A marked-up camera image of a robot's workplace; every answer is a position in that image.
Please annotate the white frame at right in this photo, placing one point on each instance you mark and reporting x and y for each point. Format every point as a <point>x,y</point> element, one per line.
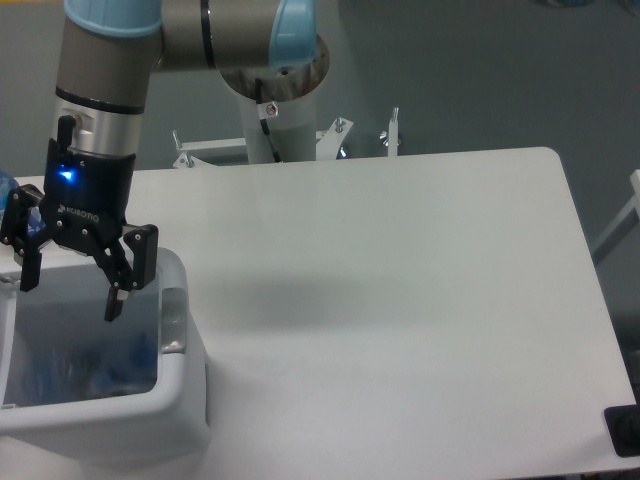
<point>620,226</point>

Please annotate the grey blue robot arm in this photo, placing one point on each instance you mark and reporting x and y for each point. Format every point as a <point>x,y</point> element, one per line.
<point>109,51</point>

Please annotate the white pedestal base frame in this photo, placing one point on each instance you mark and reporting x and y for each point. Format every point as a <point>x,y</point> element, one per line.
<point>269,145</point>

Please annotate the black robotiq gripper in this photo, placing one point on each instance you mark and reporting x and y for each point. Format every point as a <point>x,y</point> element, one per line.
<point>83,208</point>

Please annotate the clear plastic bottle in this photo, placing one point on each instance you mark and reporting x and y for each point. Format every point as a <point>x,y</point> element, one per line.
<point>55,363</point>

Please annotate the black clamp at table edge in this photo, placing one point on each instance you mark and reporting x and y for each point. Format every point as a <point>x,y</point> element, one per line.
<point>623,426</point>

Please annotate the blue labelled water bottle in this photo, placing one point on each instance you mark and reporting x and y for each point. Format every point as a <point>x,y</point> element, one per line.
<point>20,214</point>

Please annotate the white trash can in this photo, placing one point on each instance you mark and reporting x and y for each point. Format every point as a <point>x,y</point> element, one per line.
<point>169,420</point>

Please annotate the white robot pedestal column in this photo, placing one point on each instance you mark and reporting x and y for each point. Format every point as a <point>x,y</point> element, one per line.
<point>284,97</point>

